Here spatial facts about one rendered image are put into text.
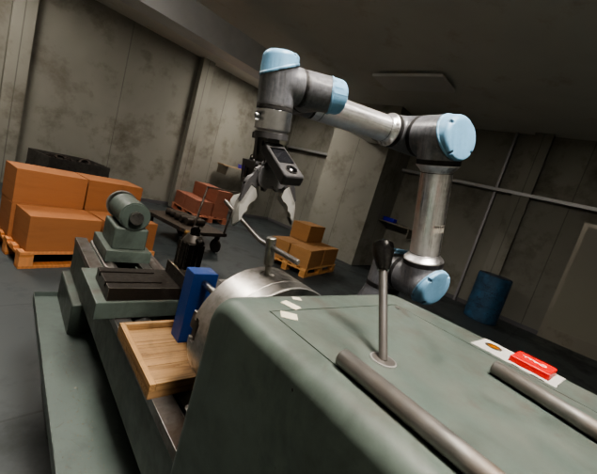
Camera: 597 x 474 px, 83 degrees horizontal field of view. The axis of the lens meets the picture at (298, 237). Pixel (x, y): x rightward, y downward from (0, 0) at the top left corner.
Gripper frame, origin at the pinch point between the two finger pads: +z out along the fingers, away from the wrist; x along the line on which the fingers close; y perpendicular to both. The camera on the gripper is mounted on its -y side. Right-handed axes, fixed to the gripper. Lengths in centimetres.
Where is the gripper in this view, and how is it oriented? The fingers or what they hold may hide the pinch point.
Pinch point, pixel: (264, 227)
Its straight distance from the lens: 74.9
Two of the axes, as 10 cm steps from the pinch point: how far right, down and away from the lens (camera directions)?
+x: -8.1, 0.4, -5.9
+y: -5.7, -3.1, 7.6
